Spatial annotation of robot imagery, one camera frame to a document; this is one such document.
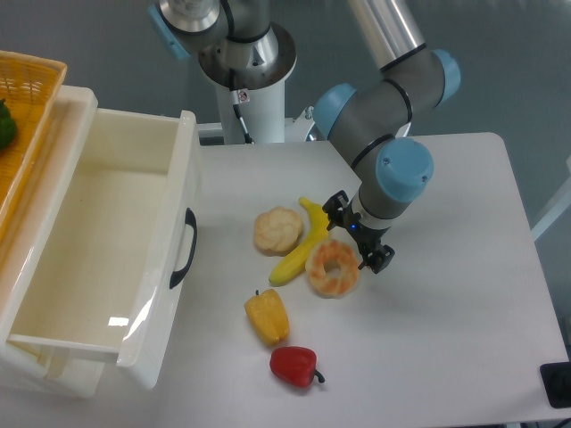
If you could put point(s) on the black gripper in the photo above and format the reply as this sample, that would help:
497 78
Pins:
375 255

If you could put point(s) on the orange glazed ring donut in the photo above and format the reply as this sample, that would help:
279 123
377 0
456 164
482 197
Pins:
332 269

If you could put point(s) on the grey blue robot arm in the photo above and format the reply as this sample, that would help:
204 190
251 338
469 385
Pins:
366 128

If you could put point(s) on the yellow banana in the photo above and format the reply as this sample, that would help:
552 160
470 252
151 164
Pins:
293 263

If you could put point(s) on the pale cream swirl donut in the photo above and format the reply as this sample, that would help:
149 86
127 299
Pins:
277 230

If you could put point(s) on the yellow bell pepper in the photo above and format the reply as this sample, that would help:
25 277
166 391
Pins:
267 314

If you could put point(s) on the red bell pepper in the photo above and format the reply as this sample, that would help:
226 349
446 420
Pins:
296 366

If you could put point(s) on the black device at edge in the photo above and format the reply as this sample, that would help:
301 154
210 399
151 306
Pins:
556 381

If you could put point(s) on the white plastic drawer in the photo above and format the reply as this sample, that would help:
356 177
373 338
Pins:
101 289

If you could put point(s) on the orange woven basket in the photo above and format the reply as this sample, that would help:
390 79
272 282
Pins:
29 85

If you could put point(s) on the green bell pepper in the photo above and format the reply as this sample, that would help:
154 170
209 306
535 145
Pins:
8 126

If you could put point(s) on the black drawer handle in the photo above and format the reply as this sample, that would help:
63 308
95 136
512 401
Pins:
186 251

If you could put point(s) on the white frame bar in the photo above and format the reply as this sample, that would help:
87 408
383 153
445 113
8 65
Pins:
551 211

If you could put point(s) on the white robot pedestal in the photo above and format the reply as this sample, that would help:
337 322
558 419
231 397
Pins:
250 86

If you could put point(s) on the white drawer cabinet frame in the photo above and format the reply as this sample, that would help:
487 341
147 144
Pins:
44 369

